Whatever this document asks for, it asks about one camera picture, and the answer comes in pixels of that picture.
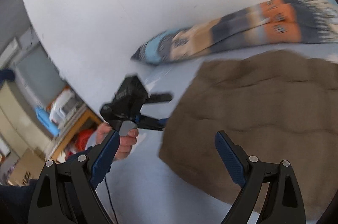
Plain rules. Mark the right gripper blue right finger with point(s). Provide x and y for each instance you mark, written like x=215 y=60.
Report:
x=233 y=157

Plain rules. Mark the wooden shelf with clutter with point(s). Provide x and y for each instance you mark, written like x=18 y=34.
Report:
x=41 y=116

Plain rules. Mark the person's left hand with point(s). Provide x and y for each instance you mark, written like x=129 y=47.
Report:
x=126 y=142

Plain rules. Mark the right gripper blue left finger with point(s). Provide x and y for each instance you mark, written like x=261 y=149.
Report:
x=101 y=157

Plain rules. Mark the brown puffer jacket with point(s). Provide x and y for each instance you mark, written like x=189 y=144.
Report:
x=276 y=105

